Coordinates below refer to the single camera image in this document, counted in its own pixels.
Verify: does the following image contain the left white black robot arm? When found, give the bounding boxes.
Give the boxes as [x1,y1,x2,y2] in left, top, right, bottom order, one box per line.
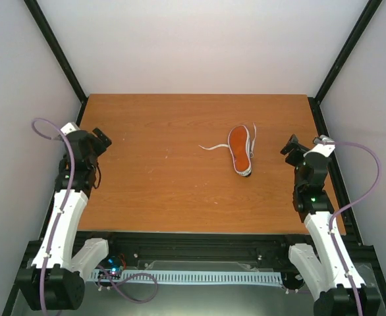
[16,122,119,311]

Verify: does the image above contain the black aluminium frame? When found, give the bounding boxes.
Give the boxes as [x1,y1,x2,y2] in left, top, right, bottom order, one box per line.
[1,0,386,316]

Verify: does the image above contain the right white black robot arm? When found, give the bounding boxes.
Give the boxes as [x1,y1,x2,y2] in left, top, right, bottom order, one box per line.
[281,135,381,315]

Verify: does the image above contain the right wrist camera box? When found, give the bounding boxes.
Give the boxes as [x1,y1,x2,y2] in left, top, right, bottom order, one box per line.
[312,135,335,157]

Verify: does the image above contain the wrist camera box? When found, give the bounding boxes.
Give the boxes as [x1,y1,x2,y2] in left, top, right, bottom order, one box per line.
[312,135,335,157]
[61,122,79,136]

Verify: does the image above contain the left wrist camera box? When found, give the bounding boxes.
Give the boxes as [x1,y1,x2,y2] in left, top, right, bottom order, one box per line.
[61,122,79,136]

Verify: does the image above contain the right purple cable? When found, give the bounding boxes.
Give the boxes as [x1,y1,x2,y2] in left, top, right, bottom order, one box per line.
[281,140,382,316]

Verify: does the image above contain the white shoelace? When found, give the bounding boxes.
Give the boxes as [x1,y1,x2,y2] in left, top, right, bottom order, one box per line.
[199,123,257,162]

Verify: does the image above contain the black white canvas sneaker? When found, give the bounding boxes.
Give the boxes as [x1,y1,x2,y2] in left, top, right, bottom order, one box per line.
[228,125,252,177]

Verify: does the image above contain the small electronics board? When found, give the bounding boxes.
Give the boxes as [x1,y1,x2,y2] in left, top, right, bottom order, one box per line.
[97,253,126,286]

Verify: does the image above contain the light blue slotted cable duct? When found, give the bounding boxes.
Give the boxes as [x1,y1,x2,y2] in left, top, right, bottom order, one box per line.
[88,269,283,287]

